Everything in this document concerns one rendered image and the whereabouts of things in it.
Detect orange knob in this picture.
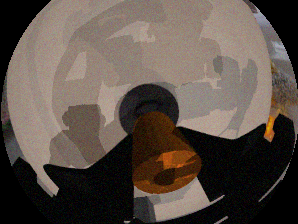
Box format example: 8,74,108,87
132,112,202,194

